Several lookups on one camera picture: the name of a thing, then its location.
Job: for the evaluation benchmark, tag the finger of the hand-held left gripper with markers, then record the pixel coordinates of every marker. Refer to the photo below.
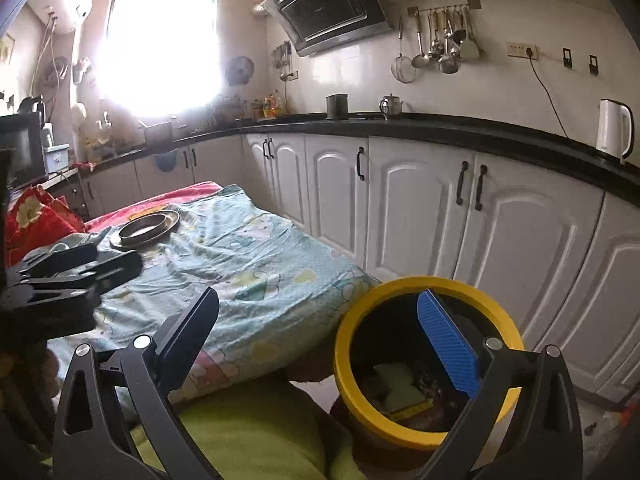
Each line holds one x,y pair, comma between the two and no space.
60,260
110,272

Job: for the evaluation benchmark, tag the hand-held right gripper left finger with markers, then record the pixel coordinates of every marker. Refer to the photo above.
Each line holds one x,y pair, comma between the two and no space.
192,327

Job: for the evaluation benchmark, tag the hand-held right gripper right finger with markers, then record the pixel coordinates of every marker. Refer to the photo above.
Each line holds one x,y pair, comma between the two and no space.
447,347

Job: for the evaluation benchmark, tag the yellow snack packet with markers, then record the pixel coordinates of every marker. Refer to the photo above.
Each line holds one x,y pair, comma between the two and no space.
412,410

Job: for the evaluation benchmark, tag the yellow-rimmed trash bin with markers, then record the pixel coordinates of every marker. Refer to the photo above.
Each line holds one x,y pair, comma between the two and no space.
345,350

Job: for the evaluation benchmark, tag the red floral pillow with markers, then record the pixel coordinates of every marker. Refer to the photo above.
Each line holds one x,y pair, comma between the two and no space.
35,220

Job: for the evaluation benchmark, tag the round metal plate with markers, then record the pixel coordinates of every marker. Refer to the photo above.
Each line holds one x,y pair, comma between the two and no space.
145,230

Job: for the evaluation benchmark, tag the red blanket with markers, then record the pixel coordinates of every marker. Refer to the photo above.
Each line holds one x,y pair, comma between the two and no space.
135,210

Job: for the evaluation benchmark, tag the light blue cartoon printed blanket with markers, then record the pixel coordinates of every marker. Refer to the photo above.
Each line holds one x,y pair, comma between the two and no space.
250,280

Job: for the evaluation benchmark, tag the white storage box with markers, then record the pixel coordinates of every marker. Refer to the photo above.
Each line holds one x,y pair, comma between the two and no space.
56,159

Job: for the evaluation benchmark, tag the black microwave oven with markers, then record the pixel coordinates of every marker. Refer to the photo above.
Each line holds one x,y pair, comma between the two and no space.
22,147

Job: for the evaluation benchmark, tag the person's green clothed leg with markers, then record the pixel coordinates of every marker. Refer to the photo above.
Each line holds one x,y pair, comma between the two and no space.
250,435

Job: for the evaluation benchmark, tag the blue hanging holder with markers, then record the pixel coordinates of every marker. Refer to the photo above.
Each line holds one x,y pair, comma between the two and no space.
166,160

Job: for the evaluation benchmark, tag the steel cooking pot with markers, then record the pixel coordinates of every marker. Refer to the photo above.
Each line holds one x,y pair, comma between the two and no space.
159,133

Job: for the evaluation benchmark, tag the dish rack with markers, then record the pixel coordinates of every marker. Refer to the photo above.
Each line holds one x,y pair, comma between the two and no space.
227,110

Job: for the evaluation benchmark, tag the black kitchen countertop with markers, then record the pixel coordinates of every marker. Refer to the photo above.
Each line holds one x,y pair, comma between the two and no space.
450,132

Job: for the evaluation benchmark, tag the group of condiment bottles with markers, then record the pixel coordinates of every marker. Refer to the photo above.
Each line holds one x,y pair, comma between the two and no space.
270,107

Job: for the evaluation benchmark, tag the kitchen window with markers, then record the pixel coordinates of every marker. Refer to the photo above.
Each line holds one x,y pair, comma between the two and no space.
160,45

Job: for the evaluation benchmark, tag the metal teapot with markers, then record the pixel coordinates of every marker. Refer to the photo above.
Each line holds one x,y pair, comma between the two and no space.
391,107

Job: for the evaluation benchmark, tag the dark metal cup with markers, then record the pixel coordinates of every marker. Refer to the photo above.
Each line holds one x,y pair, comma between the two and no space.
337,107

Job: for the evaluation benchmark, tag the white electric kettle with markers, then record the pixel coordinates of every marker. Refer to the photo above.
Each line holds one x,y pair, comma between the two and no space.
611,130

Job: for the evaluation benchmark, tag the small hanging metal utensils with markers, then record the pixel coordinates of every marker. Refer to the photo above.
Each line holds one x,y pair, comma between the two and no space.
283,60

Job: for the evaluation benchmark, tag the hanging metal strainer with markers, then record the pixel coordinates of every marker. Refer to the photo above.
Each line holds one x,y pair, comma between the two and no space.
403,72

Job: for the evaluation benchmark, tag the row of hanging kitchen utensils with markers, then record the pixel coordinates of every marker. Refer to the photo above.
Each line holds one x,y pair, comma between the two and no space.
447,45

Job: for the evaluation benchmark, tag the beige power outlet strip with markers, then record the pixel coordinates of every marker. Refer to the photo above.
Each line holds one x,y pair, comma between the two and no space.
520,50

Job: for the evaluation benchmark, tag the black range hood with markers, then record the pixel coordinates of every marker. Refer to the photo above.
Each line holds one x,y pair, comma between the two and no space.
325,10

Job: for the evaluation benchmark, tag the floral wall poster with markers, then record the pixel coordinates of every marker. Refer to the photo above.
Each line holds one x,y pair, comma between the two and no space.
6,50

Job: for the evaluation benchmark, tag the black wall hook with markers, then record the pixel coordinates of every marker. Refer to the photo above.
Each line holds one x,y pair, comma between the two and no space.
566,57
593,65

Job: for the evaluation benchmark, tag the metal utensil rail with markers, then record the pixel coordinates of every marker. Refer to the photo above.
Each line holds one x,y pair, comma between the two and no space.
440,7

